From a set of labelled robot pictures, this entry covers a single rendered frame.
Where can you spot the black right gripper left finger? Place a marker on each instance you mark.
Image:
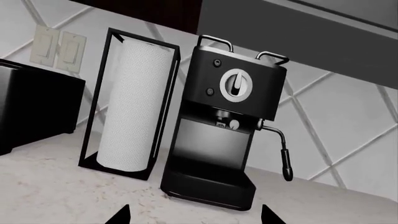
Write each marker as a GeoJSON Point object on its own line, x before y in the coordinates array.
{"type": "Point", "coordinates": [122, 216]}

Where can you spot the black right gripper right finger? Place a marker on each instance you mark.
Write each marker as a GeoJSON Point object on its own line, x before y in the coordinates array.
{"type": "Point", "coordinates": [269, 217]}

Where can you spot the black espresso machine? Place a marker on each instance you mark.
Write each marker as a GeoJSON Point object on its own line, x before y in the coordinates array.
{"type": "Point", "coordinates": [228, 121]}

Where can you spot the white paper towel roll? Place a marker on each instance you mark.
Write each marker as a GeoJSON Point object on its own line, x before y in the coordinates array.
{"type": "Point", "coordinates": [132, 107]}

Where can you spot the black box appliance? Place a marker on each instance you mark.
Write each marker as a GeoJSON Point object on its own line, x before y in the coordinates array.
{"type": "Point", "coordinates": [34, 102]}

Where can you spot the beige wall light switch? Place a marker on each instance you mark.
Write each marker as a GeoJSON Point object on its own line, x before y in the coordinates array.
{"type": "Point", "coordinates": [70, 51]}
{"type": "Point", "coordinates": [43, 44]}

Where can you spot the grey wall cabinet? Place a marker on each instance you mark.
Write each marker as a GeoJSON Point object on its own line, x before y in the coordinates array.
{"type": "Point", "coordinates": [311, 32]}

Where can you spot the dark wall cabinet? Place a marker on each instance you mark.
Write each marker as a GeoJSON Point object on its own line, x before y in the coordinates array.
{"type": "Point", "coordinates": [149, 9]}

